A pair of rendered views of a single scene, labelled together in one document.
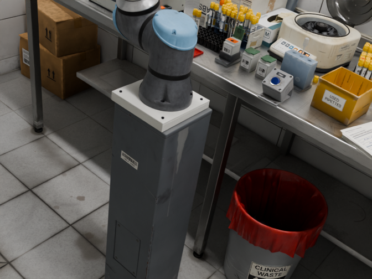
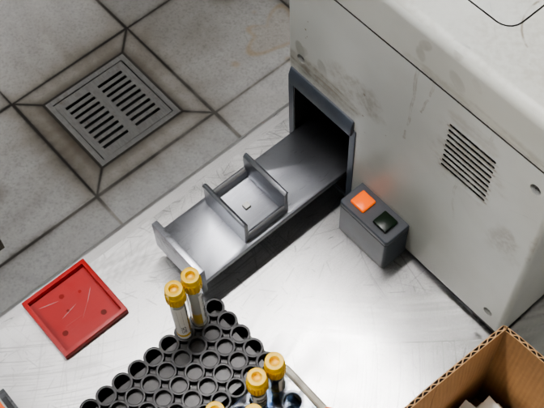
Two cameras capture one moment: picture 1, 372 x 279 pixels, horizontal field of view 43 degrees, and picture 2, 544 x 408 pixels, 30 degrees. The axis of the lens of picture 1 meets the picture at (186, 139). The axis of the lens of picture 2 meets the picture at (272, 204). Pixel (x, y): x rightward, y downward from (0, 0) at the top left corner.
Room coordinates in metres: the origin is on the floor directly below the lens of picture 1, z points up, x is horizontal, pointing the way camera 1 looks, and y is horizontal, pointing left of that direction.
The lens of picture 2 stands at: (1.76, -0.28, 1.71)
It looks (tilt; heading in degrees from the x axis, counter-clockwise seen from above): 60 degrees down; 106
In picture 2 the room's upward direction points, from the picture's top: 3 degrees counter-clockwise
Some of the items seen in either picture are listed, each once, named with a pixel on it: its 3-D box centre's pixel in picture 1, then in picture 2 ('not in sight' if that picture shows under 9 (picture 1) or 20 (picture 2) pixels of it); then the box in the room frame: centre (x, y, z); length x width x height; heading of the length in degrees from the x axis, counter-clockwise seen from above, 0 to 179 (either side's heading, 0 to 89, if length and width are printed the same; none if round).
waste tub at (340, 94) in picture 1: (344, 95); not in sight; (1.28, -0.45, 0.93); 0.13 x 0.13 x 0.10; 51
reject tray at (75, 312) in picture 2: (190, 51); (74, 308); (1.49, 0.04, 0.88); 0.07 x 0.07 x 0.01; 55
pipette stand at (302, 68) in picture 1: (296, 70); not in sight; (1.39, -0.31, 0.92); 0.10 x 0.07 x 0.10; 49
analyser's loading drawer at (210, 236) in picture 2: not in sight; (265, 189); (1.63, 0.17, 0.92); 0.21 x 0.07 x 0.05; 55
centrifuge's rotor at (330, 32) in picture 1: (319, 32); not in sight; (1.64, -0.41, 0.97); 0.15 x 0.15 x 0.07
